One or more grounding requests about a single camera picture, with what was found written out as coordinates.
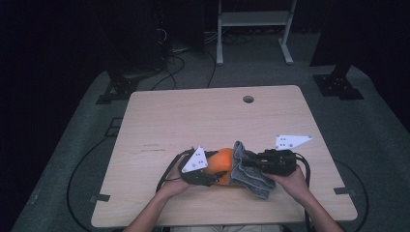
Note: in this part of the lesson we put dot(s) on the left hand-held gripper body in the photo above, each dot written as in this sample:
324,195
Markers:
195,160

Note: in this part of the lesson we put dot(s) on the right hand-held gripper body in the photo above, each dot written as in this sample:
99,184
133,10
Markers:
278,161

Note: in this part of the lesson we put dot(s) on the orange plush toy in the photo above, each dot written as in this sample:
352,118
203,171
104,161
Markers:
222,161

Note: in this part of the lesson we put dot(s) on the gray fluffy cloth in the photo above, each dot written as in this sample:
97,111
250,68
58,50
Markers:
249,182

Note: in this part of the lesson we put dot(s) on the person's right hand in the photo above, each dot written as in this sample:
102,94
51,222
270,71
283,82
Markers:
291,185

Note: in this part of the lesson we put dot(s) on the person's left hand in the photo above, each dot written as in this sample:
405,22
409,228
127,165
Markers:
172,185

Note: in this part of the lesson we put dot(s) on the black tape strip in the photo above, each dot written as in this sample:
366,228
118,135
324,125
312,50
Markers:
100,197
344,191

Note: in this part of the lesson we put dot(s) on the black stand base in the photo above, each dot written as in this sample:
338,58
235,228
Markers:
121,88
338,86

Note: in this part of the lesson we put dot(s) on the dark equipment rack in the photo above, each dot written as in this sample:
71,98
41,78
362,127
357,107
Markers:
138,38

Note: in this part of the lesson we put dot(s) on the white metal stand frame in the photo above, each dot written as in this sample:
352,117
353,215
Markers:
254,18

